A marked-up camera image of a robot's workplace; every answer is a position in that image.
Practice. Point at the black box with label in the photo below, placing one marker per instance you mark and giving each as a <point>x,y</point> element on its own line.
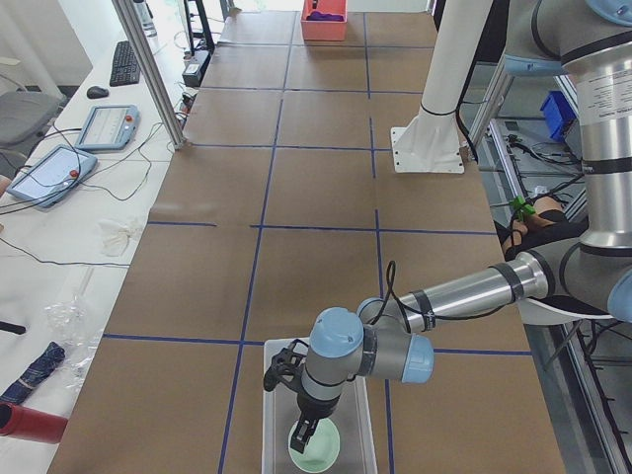
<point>196,68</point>

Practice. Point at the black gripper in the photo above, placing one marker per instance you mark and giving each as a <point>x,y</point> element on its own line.
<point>316,406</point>

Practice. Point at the pink plastic bin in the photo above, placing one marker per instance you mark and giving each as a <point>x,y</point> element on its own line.
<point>324,31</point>

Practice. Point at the teach pendant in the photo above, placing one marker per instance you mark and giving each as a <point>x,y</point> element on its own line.
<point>108,128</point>
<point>53,176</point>

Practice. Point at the white crumpled cloth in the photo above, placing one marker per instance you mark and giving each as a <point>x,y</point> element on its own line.
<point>116,235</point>

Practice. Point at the translucent white plastic bin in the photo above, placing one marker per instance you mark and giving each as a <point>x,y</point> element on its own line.
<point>351,417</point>

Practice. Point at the far teach pendant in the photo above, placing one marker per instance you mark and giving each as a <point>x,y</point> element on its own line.
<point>108,128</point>

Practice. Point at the crumpled clear plastic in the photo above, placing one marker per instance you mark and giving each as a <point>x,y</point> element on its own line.
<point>71,327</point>

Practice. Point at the light green bowl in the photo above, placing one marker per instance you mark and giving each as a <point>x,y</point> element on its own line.
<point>321,451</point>

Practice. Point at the near teach pendant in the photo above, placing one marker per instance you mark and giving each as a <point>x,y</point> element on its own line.
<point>53,176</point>

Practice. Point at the purple cloth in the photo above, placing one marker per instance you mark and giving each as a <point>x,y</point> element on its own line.
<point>318,16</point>

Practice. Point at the folded blue umbrella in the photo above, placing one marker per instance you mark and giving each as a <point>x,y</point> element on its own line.
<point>36,373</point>

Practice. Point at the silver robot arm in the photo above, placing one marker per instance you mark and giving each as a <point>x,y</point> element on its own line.
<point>387,337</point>

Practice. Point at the aluminium frame post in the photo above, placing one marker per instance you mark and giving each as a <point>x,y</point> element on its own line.
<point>139,43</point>

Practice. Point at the black computer mouse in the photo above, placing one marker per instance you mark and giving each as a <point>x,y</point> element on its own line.
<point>97,92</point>

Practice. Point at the black keyboard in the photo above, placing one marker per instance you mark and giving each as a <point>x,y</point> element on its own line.
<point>125,67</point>

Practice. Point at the green handled tool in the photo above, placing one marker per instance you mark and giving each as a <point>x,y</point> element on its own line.
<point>522,208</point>

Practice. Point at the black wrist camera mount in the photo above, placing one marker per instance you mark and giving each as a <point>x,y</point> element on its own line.
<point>286,368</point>

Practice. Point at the red bottle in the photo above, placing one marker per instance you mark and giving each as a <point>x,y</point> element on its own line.
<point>29,424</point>

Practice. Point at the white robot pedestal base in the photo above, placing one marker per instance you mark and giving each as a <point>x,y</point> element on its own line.
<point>430,142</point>

